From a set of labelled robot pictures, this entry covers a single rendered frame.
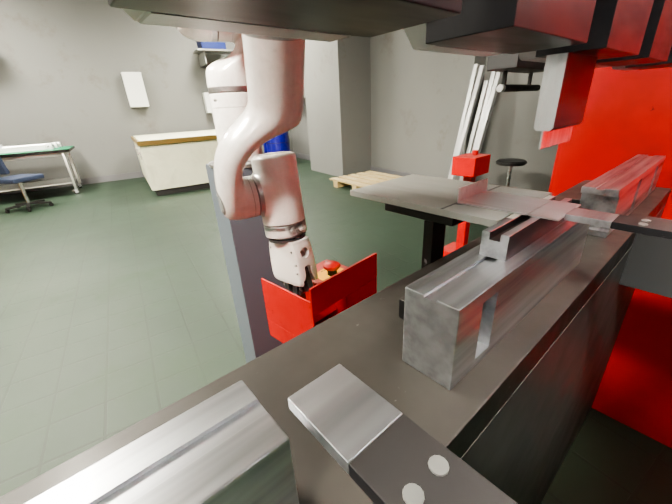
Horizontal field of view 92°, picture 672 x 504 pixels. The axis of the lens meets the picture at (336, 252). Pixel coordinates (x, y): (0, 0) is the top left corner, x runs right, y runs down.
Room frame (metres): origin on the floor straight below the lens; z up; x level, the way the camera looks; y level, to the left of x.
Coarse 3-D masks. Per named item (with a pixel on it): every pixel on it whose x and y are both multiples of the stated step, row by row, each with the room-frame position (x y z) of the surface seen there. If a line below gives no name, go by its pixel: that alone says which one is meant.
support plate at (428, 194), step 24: (360, 192) 0.56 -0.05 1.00; (384, 192) 0.55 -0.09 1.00; (408, 192) 0.54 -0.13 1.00; (432, 192) 0.53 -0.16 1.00; (456, 192) 0.52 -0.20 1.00; (504, 192) 0.50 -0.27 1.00; (528, 192) 0.50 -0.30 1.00; (456, 216) 0.42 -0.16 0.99; (480, 216) 0.39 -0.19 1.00; (504, 216) 0.39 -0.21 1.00
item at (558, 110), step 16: (560, 64) 0.38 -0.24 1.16; (576, 64) 0.40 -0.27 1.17; (592, 64) 0.43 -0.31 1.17; (544, 80) 0.39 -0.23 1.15; (560, 80) 0.38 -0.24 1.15; (576, 80) 0.41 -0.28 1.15; (544, 96) 0.39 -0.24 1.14; (560, 96) 0.38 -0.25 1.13; (576, 96) 0.41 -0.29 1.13; (544, 112) 0.39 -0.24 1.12; (560, 112) 0.39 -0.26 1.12; (576, 112) 0.42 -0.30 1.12; (544, 128) 0.39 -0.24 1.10; (560, 128) 0.40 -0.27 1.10; (544, 144) 0.39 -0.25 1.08
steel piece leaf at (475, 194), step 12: (480, 180) 0.50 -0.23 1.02; (468, 192) 0.48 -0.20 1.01; (480, 192) 0.50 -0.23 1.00; (492, 192) 0.50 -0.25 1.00; (468, 204) 0.45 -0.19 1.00; (480, 204) 0.44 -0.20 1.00; (492, 204) 0.44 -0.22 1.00; (504, 204) 0.43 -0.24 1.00; (516, 204) 0.43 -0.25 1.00; (528, 204) 0.43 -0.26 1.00; (540, 204) 0.42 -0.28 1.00
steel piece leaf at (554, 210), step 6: (546, 204) 0.42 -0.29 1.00; (552, 204) 0.42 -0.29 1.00; (558, 204) 0.42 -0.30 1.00; (564, 204) 0.42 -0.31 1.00; (570, 204) 0.42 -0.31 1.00; (576, 204) 0.42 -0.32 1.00; (540, 210) 0.40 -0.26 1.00; (546, 210) 0.40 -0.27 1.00; (552, 210) 0.40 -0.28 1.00; (558, 210) 0.39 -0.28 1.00; (564, 210) 0.39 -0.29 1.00; (570, 210) 0.39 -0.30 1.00; (534, 216) 0.38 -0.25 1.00; (540, 216) 0.38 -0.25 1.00; (546, 216) 0.37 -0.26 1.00; (552, 216) 0.37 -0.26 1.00; (558, 216) 0.37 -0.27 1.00; (564, 216) 0.37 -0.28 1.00
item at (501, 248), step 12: (528, 216) 0.41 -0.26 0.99; (492, 228) 0.35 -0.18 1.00; (504, 228) 0.36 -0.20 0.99; (516, 228) 0.35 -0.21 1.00; (528, 228) 0.36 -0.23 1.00; (540, 228) 0.38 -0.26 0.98; (552, 228) 0.41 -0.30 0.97; (492, 240) 0.34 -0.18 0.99; (504, 240) 0.33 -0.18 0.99; (516, 240) 0.34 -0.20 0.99; (528, 240) 0.36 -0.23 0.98; (480, 252) 0.35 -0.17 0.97; (492, 252) 0.34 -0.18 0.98; (504, 252) 0.33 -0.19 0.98; (516, 252) 0.34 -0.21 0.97
